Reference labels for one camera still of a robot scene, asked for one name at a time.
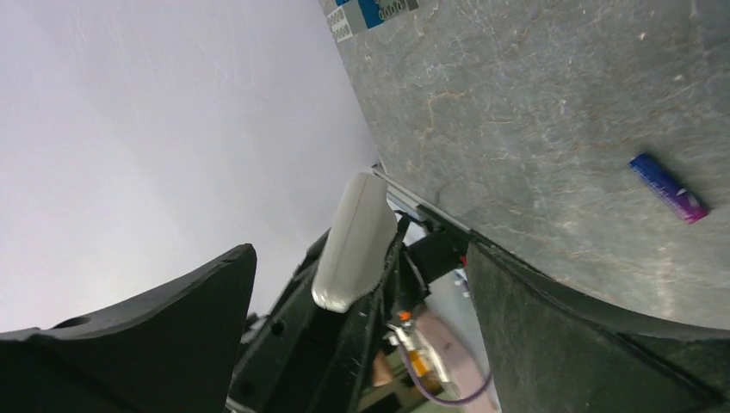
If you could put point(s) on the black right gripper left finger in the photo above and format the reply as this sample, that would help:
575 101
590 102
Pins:
169 349

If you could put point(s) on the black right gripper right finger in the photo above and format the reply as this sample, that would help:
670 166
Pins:
554 349

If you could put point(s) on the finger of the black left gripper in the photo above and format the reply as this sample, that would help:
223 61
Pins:
352 365
269 341

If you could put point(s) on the white remote control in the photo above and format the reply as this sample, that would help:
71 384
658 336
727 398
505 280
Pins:
353 258

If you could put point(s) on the purple blue AAA battery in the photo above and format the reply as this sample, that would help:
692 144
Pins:
668 188

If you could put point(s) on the light grey toy brick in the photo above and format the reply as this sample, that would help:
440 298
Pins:
346 20

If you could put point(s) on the blue toy brick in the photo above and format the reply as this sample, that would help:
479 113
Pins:
365 11

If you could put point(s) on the dark grey studded baseplate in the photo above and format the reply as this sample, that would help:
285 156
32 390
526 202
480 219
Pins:
388 9

